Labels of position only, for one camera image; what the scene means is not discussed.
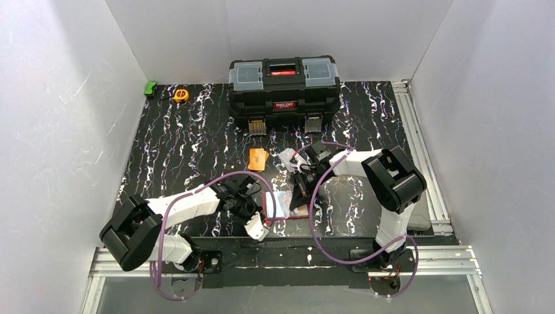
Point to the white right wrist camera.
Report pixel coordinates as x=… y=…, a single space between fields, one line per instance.
x=299 y=162

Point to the orange tape measure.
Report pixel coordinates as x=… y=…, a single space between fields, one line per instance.
x=181 y=95

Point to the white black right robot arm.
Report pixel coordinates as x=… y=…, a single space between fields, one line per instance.
x=396 y=182

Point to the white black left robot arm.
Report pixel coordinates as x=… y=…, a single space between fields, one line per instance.
x=135 y=234

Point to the red leather card holder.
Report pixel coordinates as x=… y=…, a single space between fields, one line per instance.
x=269 y=208

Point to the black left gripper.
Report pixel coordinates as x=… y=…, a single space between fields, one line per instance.
x=245 y=207

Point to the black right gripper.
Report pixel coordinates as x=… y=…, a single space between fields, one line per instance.
x=300 y=180

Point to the black plastic toolbox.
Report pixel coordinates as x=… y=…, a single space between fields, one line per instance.
x=282 y=91

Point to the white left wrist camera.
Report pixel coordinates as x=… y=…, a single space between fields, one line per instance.
x=255 y=227

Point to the drill bit set case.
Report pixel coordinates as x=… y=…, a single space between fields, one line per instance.
x=257 y=127

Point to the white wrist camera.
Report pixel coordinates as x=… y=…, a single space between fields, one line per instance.
x=255 y=227
x=299 y=162

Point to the aluminium frame rail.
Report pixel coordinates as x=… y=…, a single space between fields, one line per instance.
x=447 y=255

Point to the black base rail with bracket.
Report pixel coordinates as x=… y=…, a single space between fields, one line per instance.
x=286 y=262

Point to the green small object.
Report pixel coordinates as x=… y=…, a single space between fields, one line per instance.
x=150 y=89

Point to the silver credit card stack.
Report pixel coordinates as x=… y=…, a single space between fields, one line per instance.
x=285 y=156

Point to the grey plastic case lid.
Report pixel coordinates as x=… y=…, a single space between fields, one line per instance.
x=420 y=218

